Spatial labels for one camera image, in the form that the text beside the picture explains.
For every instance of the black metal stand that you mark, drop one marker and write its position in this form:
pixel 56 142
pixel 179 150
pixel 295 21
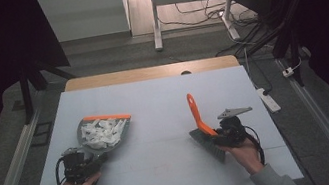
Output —
pixel 294 50
pixel 26 95

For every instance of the black floor bracket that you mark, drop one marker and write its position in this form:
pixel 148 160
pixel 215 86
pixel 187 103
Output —
pixel 42 134

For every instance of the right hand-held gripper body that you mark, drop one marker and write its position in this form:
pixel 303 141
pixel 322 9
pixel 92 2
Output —
pixel 235 131

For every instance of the white power strip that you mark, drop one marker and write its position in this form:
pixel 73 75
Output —
pixel 270 103

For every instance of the person's right hand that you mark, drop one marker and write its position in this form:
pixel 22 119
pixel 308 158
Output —
pixel 247 156

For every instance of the wooden table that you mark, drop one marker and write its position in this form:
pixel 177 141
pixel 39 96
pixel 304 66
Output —
pixel 132 75

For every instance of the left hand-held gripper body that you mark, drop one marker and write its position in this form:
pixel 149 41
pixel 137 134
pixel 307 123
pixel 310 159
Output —
pixel 75 166

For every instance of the grey dustpan with orange edge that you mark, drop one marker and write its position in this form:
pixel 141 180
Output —
pixel 105 117

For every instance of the pale blue board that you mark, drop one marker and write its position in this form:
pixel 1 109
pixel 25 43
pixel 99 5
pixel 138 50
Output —
pixel 167 180

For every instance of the small white adapter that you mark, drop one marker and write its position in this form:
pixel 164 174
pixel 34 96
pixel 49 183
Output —
pixel 288 72

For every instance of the pile of white paper scraps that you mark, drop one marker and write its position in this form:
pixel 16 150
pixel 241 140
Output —
pixel 102 135

